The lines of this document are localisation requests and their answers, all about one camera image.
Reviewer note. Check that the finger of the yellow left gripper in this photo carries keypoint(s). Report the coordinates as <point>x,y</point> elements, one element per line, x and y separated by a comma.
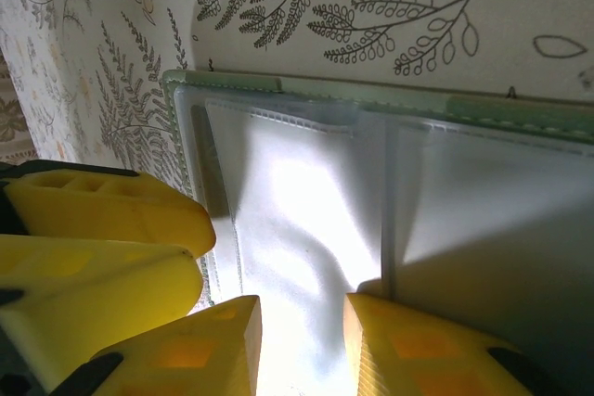
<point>93,294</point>
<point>116,210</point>

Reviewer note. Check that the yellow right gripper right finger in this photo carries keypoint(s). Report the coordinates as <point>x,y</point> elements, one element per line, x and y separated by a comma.
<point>417,359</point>

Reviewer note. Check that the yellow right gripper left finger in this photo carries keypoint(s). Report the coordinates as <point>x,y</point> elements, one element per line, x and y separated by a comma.
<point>185,359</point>

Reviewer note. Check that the floral patterned tablecloth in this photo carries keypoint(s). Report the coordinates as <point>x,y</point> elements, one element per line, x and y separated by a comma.
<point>371,53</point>

